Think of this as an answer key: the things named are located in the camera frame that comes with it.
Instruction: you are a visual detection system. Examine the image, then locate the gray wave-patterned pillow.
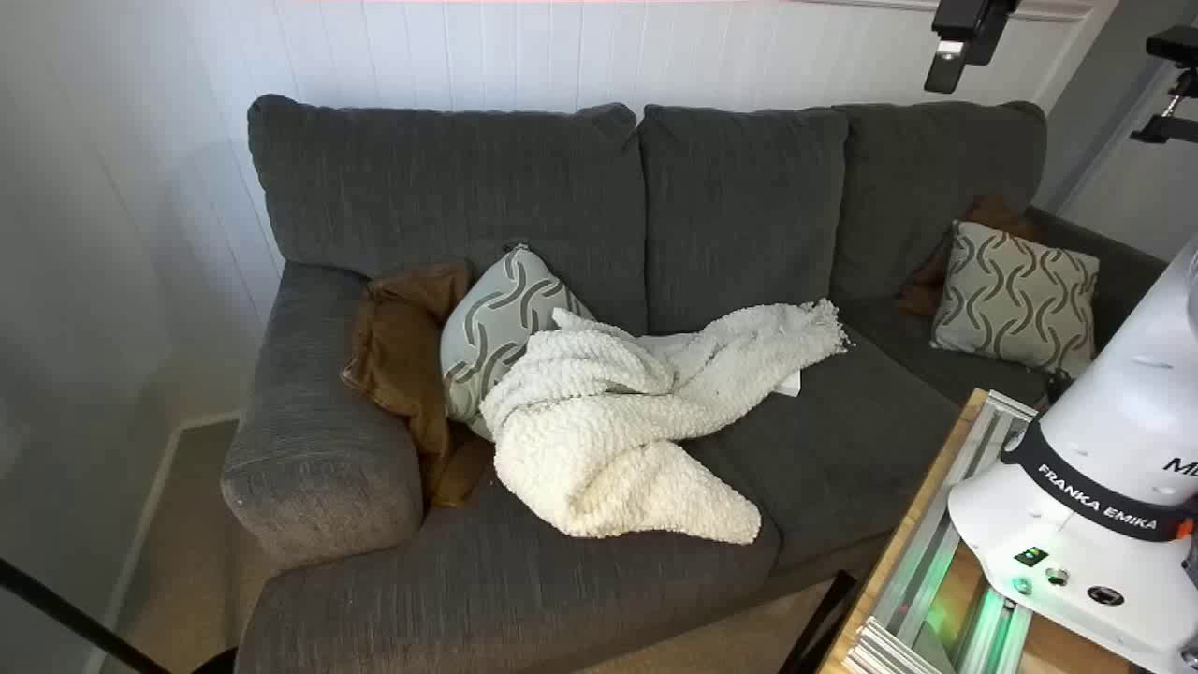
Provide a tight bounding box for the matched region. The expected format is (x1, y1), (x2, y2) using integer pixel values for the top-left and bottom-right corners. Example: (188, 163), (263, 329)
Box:
(434, 240), (600, 443)
(927, 217), (1103, 385)

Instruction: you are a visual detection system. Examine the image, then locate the black camera on mount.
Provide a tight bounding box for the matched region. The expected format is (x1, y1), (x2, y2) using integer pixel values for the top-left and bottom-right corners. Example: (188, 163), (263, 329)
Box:
(1125, 21), (1198, 150)

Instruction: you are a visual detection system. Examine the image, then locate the aluminum extrusion frame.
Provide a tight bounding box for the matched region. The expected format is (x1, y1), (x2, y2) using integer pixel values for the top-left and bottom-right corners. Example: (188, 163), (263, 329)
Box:
(854, 390), (1064, 674)

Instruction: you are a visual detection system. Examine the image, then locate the white knitted towel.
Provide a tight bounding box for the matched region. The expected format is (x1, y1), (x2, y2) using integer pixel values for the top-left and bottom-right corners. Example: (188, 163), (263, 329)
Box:
(474, 295), (854, 551)

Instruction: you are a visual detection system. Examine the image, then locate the black pole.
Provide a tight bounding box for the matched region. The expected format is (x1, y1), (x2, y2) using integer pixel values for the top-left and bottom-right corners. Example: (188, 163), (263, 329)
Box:
(774, 567), (862, 674)

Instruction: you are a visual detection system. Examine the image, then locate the black tripod leg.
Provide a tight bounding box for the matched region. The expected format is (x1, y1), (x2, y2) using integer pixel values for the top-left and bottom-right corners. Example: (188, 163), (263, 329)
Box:
(0, 552), (240, 674)

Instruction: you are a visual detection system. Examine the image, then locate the wide gray back cushion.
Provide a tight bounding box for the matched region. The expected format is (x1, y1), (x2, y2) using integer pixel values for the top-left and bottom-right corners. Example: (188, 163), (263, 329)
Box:
(244, 93), (650, 338)

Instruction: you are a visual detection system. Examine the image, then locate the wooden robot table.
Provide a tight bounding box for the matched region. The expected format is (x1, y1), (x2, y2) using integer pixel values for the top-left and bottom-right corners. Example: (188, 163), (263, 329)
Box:
(816, 385), (1198, 674)

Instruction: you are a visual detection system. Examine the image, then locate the narrow gray back cushion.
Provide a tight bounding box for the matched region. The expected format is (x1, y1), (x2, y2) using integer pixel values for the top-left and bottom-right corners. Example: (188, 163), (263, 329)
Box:
(635, 101), (854, 338)

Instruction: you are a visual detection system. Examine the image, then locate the gray fabric sofa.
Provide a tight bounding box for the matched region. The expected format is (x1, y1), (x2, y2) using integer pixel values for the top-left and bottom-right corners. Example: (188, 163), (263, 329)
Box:
(215, 93), (1170, 674)

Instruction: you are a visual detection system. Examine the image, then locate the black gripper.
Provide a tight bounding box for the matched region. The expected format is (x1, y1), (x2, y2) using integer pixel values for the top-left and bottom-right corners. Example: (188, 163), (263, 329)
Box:
(922, 0), (1020, 97)

